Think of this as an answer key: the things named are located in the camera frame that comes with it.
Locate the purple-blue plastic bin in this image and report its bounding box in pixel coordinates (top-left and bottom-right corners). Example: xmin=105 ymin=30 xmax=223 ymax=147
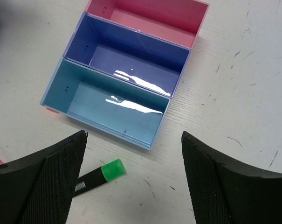
xmin=63 ymin=13 xmax=190 ymax=98

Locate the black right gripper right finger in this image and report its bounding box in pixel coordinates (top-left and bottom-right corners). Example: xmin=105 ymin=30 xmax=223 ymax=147
xmin=181 ymin=132 xmax=282 ymax=224

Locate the pink plastic bin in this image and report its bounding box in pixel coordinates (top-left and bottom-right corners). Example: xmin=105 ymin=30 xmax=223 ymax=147
xmin=85 ymin=0 xmax=209 ymax=49

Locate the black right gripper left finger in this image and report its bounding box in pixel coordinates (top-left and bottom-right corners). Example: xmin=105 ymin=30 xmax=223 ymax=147
xmin=0 ymin=130 xmax=88 ymax=224

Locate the green cap black highlighter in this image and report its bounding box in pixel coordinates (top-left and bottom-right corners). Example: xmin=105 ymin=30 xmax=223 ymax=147
xmin=74 ymin=159 xmax=126 ymax=197

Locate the light blue plastic bin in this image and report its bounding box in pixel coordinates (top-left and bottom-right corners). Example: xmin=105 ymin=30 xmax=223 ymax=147
xmin=40 ymin=58 xmax=170 ymax=150

